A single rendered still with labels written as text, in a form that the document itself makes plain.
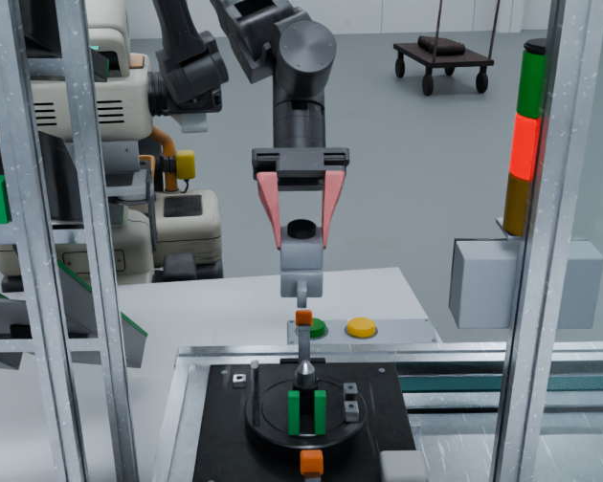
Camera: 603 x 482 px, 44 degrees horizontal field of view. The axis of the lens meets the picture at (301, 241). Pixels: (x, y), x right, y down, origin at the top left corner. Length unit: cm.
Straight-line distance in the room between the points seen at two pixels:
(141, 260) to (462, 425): 84
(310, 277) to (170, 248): 111
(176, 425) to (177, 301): 50
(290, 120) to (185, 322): 59
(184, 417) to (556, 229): 51
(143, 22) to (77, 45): 894
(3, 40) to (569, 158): 41
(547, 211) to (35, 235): 38
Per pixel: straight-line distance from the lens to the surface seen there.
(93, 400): 115
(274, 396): 90
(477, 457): 95
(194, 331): 129
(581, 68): 59
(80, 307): 78
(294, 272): 77
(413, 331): 109
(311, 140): 80
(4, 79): 53
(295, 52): 76
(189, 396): 97
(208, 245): 186
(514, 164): 64
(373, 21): 989
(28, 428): 112
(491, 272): 67
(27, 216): 56
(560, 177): 62
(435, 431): 98
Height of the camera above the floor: 152
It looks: 24 degrees down
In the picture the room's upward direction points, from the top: straight up
